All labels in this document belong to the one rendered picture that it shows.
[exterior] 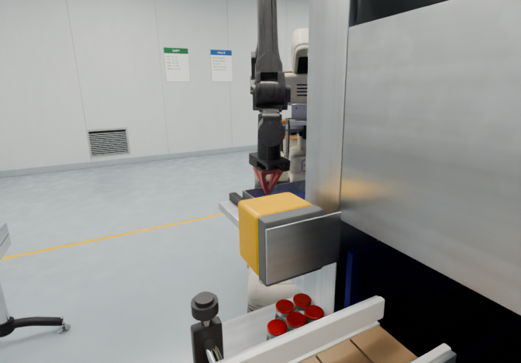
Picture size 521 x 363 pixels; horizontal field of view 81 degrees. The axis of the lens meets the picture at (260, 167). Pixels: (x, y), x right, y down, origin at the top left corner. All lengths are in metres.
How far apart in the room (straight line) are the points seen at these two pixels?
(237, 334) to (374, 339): 0.15
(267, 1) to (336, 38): 0.50
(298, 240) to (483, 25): 0.23
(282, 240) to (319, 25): 0.23
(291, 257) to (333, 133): 0.14
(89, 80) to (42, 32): 0.82
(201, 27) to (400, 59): 5.61
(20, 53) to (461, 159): 5.55
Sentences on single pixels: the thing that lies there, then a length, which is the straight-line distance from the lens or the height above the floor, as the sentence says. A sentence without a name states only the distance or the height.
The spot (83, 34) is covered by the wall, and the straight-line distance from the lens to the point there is 5.57.
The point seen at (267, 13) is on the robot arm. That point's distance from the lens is 0.80.
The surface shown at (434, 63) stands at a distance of 0.26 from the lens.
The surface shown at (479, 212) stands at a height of 1.07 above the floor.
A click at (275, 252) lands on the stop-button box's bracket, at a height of 1.00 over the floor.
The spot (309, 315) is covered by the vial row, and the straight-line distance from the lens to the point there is 0.36.
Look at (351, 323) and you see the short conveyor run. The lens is 0.30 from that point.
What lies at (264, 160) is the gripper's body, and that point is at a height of 0.99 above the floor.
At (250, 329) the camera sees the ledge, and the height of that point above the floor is 0.88.
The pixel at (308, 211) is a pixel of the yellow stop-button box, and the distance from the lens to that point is 0.32.
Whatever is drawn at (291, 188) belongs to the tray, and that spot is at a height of 0.90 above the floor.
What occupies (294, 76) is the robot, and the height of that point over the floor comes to 1.21.
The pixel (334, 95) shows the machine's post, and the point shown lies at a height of 1.15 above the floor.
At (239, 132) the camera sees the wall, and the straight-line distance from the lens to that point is 6.01.
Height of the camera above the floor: 1.15
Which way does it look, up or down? 14 degrees down
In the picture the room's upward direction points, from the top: 1 degrees counter-clockwise
